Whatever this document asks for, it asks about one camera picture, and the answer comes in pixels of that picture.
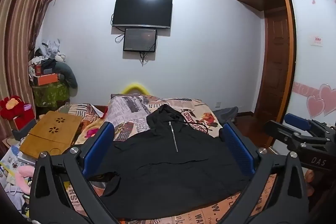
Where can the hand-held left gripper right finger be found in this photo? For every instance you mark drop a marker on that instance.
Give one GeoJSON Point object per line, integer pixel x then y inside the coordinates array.
{"type": "Point", "coordinates": [237, 145]}

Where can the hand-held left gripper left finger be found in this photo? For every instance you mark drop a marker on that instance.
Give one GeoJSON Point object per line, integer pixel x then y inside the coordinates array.
{"type": "Point", "coordinates": [100, 144]}

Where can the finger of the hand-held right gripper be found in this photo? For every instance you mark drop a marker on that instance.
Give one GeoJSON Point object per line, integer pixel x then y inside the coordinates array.
{"type": "Point", "coordinates": [296, 120]}
{"type": "Point", "coordinates": [283, 133]}

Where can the black hooded jacket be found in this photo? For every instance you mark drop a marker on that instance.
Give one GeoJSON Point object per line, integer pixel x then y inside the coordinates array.
{"type": "Point", "coordinates": [157, 166]}

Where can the pile of white clothes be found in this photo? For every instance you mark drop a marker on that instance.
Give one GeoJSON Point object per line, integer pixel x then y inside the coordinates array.
{"type": "Point", "coordinates": [51, 47]}

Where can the person's right hand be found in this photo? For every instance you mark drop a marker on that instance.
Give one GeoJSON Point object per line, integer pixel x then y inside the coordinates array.
{"type": "Point", "coordinates": [309, 177]}

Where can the grey blue backpack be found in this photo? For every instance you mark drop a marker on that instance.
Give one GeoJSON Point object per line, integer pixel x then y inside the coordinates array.
{"type": "Point", "coordinates": [225, 112]}

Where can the printed blanket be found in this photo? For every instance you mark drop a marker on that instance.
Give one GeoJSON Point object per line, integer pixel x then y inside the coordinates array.
{"type": "Point", "coordinates": [131, 108]}

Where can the bamboo lap table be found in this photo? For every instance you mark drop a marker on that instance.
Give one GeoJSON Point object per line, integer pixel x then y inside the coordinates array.
{"type": "Point", "coordinates": [47, 140]}

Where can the heart-printed sliding wardrobe door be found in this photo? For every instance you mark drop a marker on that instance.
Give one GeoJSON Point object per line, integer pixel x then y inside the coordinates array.
{"type": "Point", "coordinates": [312, 69]}

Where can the wooden door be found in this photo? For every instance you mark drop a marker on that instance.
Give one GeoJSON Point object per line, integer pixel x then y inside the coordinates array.
{"type": "Point", "coordinates": [275, 61]}

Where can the red gift box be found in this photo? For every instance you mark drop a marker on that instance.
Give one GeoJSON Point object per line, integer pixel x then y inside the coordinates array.
{"type": "Point", "coordinates": [25, 121]}

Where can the pink plush cloth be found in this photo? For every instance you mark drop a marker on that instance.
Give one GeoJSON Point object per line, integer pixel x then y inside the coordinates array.
{"type": "Point", "coordinates": [25, 174]}

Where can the red white sticker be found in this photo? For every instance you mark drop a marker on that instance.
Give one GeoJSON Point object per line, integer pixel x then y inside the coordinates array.
{"type": "Point", "coordinates": [315, 41]}

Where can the orange box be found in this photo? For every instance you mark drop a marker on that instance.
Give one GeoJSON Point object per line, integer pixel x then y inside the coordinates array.
{"type": "Point", "coordinates": [47, 79]}

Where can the pile of papers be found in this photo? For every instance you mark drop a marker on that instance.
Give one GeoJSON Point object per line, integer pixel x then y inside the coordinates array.
{"type": "Point", "coordinates": [13, 158]}

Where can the red plush flower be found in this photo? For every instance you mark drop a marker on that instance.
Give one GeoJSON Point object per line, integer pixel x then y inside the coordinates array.
{"type": "Point", "coordinates": [10, 106]}

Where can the striped brown curtain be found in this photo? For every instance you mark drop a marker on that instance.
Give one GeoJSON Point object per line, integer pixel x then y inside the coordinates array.
{"type": "Point", "coordinates": [21, 29]}

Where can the small black wall monitor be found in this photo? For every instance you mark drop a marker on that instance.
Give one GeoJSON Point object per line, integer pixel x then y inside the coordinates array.
{"type": "Point", "coordinates": [140, 39]}

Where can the large black wall television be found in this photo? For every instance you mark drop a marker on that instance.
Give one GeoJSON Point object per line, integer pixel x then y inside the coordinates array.
{"type": "Point", "coordinates": [141, 11]}

